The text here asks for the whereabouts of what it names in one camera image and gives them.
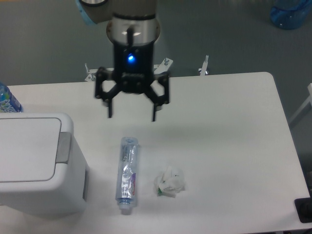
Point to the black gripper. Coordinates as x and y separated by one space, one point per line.
132 68

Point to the white trash can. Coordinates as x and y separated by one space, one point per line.
42 168

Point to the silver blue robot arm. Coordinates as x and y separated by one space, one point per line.
132 29

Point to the silver levelling foot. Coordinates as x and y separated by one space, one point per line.
203 70

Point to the empty clear plastic bottle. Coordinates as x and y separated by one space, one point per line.
126 175

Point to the crumpled white paper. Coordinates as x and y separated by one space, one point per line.
170 182

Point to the blue labelled water bottle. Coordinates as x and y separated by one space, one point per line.
8 102

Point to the large blue water jug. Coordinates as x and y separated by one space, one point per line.
290 14

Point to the black clamp at table corner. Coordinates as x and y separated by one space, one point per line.
304 209

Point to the white frame at right edge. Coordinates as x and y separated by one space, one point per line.
303 109

